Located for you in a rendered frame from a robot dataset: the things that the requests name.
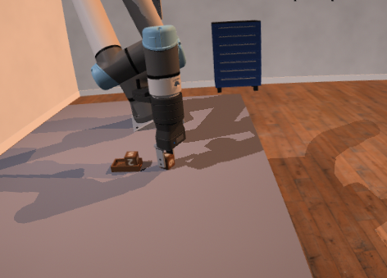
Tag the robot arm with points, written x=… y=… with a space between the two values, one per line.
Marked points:
x=164 y=54

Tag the brown wooden number cube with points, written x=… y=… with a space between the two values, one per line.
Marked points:
x=170 y=161
x=131 y=158

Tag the brown wooden tray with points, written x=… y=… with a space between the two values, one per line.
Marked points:
x=119 y=166

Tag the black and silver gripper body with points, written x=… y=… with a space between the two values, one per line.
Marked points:
x=167 y=107

